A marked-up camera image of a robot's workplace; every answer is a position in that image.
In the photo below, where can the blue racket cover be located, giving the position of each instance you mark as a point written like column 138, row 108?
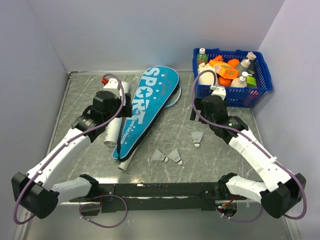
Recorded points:
column 154, row 89

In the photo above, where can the green drink bottle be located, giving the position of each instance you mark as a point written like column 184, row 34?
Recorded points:
column 202, row 57

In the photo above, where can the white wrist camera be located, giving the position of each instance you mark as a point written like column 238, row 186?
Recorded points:
column 111, row 85
column 217, row 90

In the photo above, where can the badminton racket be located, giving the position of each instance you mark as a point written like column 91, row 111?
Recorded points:
column 175, row 96

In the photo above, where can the beige cloth bag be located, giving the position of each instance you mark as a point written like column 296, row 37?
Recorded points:
column 207, row 78

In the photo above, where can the grey pump bottle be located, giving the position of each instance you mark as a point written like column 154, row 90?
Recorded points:
column 247, row 64

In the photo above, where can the white pump bottle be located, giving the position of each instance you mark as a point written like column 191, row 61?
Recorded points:
column 240, row 82

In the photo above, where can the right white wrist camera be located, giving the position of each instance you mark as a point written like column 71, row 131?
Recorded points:
column 217, row 90

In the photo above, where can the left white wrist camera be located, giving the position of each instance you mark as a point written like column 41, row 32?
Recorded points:
column 111, row 85

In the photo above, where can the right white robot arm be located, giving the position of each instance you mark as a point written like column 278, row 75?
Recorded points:
column 279, row 190

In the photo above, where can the orange fruit back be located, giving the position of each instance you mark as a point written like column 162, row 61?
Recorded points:
column 233, row 62

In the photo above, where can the green box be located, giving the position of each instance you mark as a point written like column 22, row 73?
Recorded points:
column 251, row 82

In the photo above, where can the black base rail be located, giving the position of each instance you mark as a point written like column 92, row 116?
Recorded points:
column 158, row 196

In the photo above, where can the orange fruit front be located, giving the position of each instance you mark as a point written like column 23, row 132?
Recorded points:
column 224, row 81

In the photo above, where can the orange carton box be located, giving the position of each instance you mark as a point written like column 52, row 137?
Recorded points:
column 223, row 69

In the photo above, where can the white shuttlecock tube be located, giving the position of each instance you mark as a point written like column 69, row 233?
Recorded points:
column 112, row 132

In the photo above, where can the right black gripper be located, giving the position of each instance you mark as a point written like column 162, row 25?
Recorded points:
column 199, row 105

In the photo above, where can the white shuttlecock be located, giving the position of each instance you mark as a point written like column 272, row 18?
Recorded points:
column 159, row 156
column 197, row 136
column 175, row 156

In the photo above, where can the blue plastic basket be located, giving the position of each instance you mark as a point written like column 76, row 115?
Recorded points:
column 245, row 97

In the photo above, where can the orange fruit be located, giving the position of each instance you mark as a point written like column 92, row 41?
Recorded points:
column 233, row 62
column 224, row 81

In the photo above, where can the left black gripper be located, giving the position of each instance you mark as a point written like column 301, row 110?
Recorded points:
column 127, row 109

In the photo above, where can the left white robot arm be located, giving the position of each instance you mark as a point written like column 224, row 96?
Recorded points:
column 37, row 191

